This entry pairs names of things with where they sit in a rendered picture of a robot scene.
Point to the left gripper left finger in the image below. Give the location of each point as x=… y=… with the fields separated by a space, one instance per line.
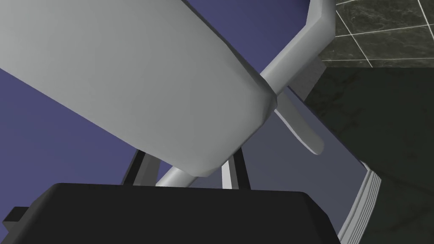
x=140 y=171

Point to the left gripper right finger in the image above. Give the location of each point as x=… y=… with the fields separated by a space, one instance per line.
x=235 y=176

